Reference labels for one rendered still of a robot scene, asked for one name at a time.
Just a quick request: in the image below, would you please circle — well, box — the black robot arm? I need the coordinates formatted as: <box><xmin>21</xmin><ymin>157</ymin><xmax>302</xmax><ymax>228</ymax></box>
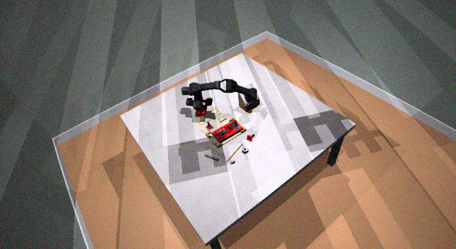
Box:
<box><xmin>181</xmin><ymin>79</ymin><xmax>257</xmax><ymax>109</ymax></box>

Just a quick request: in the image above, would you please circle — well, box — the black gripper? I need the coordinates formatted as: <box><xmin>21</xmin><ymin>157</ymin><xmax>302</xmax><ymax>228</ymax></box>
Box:
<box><xmin>186</xmin><ymin>93</ymin><xmax>213</xmax><ymax>109</ymax></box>

